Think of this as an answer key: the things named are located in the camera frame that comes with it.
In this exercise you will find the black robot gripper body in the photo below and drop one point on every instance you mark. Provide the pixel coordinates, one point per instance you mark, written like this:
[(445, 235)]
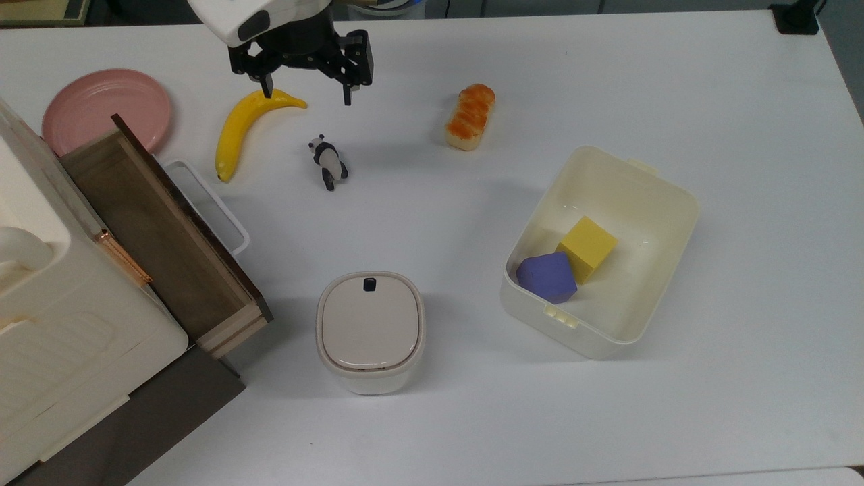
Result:
[(297, 40)]

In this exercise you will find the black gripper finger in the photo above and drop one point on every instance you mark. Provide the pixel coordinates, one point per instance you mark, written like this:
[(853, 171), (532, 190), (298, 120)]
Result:
[(248, 64), (356, 64)]

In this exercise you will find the cream plastic box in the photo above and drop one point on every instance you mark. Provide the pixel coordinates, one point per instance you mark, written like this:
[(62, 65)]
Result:
[(648, 216)]

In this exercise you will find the yellow toy banana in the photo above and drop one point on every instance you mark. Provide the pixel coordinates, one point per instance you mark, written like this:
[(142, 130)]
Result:
[(239, 128)]

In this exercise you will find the blue and white round object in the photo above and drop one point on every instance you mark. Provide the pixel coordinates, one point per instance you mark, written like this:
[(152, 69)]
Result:
[(395, 5)]

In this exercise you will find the small panda figurine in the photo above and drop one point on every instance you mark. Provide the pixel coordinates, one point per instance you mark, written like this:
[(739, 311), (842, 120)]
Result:
[(329, 162)]

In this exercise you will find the toy bread loaf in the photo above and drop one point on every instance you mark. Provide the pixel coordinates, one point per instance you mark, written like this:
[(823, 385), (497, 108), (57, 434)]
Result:
[(470, 118)]

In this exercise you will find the pink plate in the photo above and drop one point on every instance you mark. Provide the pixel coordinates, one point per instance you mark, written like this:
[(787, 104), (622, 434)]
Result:
[(101, 108)]

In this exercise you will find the brown wooden drawer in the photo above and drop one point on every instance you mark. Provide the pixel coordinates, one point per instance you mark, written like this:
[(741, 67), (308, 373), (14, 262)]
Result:
[(162, 229)]

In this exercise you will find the yellow framed board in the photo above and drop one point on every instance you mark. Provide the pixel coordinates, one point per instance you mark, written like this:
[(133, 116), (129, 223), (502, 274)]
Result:
[(40, 10)]

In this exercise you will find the cream lidded trash bin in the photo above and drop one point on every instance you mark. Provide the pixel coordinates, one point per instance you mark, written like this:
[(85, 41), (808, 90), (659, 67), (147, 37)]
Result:
[(370, 331)]

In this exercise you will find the purple foam block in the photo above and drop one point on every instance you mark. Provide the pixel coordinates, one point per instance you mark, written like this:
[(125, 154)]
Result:
[(547, 277)]

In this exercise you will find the yellow foam cube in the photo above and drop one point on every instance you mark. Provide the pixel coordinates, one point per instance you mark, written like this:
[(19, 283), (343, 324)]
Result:
[(587, 246)]

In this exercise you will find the white toy faucet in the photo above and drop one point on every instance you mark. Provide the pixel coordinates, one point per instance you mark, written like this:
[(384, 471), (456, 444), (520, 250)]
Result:
[(20, 250)]

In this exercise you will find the cream toy kitchen cabinet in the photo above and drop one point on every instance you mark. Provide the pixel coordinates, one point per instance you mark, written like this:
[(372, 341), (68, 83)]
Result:
[(61, 324)]

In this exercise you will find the black table clamp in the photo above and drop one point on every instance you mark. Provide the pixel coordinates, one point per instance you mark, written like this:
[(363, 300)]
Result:
[(796, 17)]

